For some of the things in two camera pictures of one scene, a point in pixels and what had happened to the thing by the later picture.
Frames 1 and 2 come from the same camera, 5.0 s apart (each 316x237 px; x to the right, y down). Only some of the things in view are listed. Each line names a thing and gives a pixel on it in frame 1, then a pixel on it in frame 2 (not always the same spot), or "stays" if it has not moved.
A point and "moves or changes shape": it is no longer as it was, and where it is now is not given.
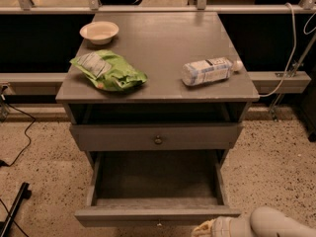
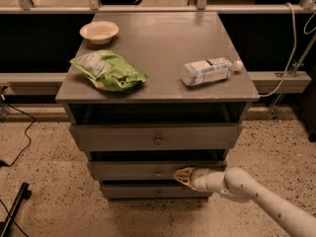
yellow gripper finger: x=204 y=229 → x=184 y=175
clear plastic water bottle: x=209 y=70 stays
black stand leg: x=25 y=193 stays
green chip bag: x=108 y=71 stays
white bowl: x=100 y=33 stays
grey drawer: x=153 y=189 moves or changes shape
